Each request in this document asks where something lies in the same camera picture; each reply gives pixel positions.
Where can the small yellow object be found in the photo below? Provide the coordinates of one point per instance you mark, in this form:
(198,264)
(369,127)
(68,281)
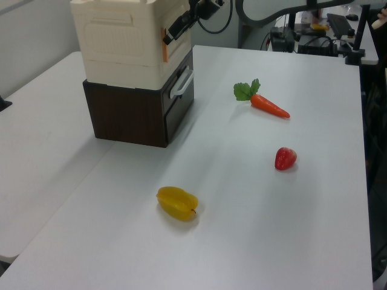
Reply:
(319,27)

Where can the orange toy carrot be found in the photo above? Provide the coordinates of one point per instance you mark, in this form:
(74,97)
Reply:
(263,101)

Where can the red toy wax apple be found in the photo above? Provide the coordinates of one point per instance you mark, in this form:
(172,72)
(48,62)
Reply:
(285,158)

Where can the cream plastic cabinet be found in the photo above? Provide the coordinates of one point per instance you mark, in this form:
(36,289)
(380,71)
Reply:
(118,45)

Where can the black electronics box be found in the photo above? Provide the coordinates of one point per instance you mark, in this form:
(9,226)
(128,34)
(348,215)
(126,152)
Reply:
(317,46)

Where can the black keyboard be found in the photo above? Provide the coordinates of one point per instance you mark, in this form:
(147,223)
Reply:
(340,25)

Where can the plain brown drawer front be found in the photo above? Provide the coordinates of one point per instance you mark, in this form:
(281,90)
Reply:
(180,116)

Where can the yellow toy starfruit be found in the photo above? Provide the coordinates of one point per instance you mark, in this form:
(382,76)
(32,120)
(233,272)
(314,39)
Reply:
(178,204)

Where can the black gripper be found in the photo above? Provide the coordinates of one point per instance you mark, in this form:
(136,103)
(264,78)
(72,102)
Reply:
(208,9)

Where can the black pole with clamp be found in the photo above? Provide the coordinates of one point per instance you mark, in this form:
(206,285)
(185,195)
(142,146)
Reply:
(359,36)

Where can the dark brown wooden drawer box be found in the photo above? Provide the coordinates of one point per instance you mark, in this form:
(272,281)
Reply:
(127,117)

